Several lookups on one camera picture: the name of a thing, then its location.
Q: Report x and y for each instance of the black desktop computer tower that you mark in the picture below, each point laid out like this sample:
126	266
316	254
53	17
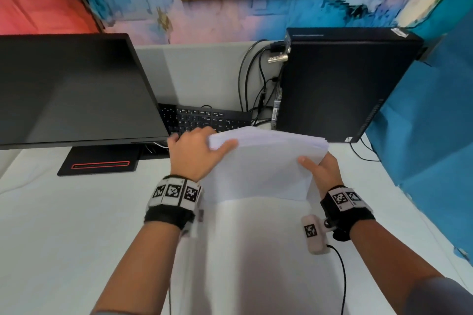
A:
343	86

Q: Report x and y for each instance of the white wrist camera with marker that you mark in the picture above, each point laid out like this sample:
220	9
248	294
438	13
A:
315	234

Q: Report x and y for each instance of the black monitor stand base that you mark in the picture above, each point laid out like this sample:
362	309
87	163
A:
99	163

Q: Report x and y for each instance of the person's right thumb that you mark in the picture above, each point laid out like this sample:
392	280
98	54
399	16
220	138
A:
307	163

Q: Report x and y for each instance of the left wristband with marker tags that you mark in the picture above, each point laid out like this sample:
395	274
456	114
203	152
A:
173	202

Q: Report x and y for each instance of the grey desk partition panel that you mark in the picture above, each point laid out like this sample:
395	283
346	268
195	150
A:
207	74

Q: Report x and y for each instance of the right wristband with marker tags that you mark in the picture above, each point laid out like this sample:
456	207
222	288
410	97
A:
345	209

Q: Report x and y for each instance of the person's right hand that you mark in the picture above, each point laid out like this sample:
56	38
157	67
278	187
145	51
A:
327	172

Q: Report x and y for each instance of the blue plastic sheet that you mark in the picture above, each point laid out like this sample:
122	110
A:
428	119

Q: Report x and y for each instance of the stack of white paper sheets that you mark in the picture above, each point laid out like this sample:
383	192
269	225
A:
266	163

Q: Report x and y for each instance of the person's left forearm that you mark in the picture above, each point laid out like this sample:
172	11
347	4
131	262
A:
144	266

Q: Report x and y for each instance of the person's left thumb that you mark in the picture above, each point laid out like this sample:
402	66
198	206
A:
223	148

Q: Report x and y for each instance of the person's right forearm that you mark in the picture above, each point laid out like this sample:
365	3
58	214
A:
399	270

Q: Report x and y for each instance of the black computer monitor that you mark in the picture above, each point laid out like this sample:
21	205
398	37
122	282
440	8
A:
74	89

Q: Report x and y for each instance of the wristband with marker tags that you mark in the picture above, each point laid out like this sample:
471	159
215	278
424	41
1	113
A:
173	202
345	209

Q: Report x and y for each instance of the black keyboard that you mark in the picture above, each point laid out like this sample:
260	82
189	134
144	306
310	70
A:
207	118

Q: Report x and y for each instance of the person's left hand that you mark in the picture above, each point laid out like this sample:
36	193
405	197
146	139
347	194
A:
188	158

